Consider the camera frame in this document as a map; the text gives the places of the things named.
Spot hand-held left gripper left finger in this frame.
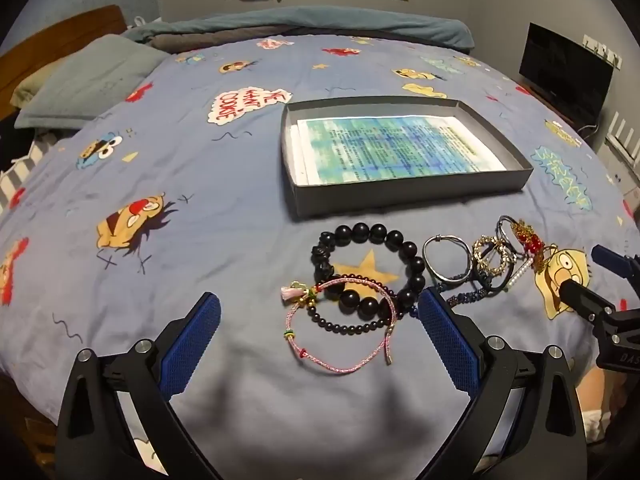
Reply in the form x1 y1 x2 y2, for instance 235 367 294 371
56 291 223 480

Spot pearl hair clip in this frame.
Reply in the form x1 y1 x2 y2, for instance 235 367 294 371
506 255 536 287

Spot blue cartoon printed blanket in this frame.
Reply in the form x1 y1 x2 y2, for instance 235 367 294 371
0 35 640 480

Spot pink cord bracelet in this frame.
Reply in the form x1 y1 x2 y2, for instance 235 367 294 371
281 277 401 375

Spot wooden headboard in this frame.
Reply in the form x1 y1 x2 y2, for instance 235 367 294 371
0 5 128 122

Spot black monitor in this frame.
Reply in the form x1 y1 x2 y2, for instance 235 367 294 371
519 22 615 126

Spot thin silver hoop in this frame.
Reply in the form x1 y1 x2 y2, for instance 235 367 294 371
496 215 526 252

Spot large black bead bracelet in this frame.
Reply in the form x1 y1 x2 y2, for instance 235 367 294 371
311 223 427 317

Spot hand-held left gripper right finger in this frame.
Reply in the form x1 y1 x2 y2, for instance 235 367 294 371
417 287 588 480

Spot grey-green pillow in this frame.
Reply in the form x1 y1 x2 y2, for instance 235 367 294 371
14 35 168 131

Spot grey cardboard box tray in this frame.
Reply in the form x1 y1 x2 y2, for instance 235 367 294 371
280 96 535 220

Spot blue printed paper sheet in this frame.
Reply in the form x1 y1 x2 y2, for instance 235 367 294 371
290 115 508 186

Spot gold chain bracelet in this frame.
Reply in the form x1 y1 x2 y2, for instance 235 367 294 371
472 236 516 276

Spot white router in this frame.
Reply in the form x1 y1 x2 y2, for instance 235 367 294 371
604 110 640 162

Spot blue braided bracelet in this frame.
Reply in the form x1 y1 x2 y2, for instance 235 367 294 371
434 280 493 311

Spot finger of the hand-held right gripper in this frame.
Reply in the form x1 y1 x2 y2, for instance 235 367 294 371
558 280 618 330
591 245 640 281

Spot silver bangle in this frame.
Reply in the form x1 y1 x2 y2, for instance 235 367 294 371
422 234 474 282

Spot black hair tie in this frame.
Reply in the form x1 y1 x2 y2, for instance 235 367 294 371
470 255 522 295

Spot blue-grey folded duvet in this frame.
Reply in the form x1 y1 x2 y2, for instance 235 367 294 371
122 6 475 54

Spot person's right forearm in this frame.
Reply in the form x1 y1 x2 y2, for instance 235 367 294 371
575 367 610 413

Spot white wall hooks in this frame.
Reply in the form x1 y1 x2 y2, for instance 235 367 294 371
582 34 624 70

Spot small dark bead bracelet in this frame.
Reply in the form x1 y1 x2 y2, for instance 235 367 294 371
306 273 401 336

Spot red bead gold bracelet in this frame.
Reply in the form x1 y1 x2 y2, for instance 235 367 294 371
510 219 547 272

